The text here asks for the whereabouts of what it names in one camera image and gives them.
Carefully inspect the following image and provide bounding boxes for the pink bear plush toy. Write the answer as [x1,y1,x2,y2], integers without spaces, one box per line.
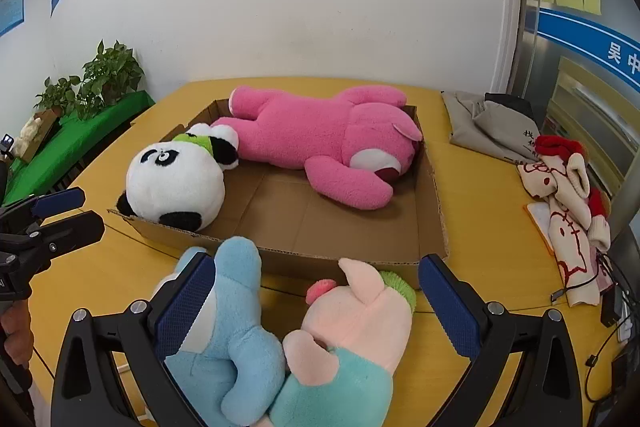
[210,85,425,212]

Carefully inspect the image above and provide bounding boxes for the light blue plush toy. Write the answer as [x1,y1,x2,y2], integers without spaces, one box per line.
[162,237,288,427]

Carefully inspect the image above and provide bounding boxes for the blue framed wall poster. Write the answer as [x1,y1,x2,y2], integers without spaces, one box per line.
[0,0,27,38]

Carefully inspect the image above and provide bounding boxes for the panda plush toy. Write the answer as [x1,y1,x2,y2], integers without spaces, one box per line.
[117,123,241,232]

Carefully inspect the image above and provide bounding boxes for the small brown box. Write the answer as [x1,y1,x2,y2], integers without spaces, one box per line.
[11,109,62,162]

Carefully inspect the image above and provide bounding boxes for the grey cloth bag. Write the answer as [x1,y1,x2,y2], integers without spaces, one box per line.
[442,91,543,165]

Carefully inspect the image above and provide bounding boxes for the red white printed cloth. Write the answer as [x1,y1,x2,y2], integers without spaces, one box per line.
[517,134,612,308]

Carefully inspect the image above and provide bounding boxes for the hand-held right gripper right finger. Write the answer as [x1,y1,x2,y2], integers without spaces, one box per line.
[418,253,586,427]

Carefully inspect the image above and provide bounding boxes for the brown cardboard box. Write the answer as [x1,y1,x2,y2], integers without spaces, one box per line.
[107,99,450,290]

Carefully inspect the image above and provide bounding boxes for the pink pig plush toy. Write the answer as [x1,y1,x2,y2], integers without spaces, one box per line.
[270,257,418,427]

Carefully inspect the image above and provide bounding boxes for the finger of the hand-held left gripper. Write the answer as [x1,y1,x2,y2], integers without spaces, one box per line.
[0,187,86,235]
[20,209,106,260]

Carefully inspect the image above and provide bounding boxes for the black power adapter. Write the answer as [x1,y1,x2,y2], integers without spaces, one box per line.
[600,289,623,328]

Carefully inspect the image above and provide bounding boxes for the person's left hand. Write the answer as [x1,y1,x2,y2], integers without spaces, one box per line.
[0,303,32,370]

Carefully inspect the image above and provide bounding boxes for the black cloth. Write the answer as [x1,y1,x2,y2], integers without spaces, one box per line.
[484,93,535,120]

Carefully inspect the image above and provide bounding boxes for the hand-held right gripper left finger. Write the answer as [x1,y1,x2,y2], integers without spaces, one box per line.
[50,251,216,427]

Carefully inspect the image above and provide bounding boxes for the green tablecloth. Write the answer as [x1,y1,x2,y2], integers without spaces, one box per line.
[0,91,157,208]

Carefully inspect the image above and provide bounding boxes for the black cables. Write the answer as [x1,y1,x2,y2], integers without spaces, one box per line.
[550,252,640,403]

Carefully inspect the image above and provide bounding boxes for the blue window banner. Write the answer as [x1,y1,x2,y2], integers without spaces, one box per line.
[536,7,640,90]

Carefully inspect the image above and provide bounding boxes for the small potted green plant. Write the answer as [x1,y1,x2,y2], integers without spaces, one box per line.
[34,76,83,120]

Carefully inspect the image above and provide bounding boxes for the white notebook orange edge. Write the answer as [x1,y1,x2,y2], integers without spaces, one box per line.
[524,202,556,255]

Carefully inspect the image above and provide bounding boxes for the large potted green plant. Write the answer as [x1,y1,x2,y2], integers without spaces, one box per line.
[80,39,146,108]

